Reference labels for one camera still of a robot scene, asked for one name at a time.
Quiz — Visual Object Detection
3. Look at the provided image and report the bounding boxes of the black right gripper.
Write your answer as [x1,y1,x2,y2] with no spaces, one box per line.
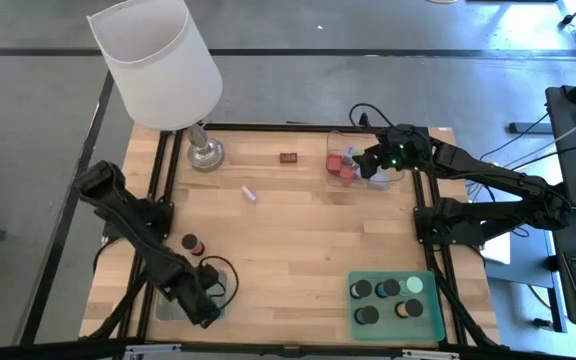
[352,124,434,180]

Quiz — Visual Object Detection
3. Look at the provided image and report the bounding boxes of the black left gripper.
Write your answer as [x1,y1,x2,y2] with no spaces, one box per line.
[167,269,222,330]

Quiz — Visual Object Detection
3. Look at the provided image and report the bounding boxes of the black-capped red cylinder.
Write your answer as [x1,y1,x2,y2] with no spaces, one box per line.
[180,233,206,258]

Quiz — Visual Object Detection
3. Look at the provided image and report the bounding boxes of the black cylinder top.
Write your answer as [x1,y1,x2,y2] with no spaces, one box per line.
[349,279,374,300]

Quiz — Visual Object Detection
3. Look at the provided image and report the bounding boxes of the black-capped blue cylinder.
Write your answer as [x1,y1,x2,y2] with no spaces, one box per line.
[374,278,402,300]

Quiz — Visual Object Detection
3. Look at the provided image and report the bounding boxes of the mint green cylinder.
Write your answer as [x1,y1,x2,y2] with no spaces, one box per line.
[400,275,425,297]

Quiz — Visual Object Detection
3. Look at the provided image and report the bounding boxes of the black-capped orange cylinder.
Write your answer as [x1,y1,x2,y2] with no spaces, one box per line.
[394,298,425,320]

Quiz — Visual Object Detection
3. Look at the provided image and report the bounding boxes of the clear plastic container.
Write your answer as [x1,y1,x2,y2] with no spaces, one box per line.
[325,130,407,192]

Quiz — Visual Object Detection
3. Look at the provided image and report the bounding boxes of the grey plastic tray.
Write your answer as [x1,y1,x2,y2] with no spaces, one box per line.
[155,269,229,323]

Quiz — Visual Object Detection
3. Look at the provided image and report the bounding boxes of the white paper sheet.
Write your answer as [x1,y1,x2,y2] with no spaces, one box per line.
[477,232,512,266]

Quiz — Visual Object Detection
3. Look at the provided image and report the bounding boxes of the grey floor foot bar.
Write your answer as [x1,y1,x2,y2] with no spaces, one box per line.
[507,121,554,135]

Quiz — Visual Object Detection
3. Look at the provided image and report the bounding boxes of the green plastic tray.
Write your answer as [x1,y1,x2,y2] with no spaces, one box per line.
[346,270,447,343]

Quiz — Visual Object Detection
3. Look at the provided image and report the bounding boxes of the grey desk base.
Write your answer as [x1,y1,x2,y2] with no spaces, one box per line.
[482,234,569,334]

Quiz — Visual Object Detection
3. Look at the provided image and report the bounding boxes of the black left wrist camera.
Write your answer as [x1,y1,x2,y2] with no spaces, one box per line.
[197,263,221,286]

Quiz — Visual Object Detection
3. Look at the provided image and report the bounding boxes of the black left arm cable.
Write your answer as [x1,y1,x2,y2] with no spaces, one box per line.
[198,254,240,311]

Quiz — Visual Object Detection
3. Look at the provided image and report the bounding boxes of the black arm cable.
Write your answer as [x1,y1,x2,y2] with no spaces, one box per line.
[198,254,240,311]
[348,102,394,132]

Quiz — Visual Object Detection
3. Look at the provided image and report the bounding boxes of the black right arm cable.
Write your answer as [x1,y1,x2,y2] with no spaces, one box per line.
[348,102,394,132]

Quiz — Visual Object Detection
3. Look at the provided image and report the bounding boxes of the black aluminium table frame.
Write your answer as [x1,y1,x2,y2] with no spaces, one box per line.
[80,122,507,360]

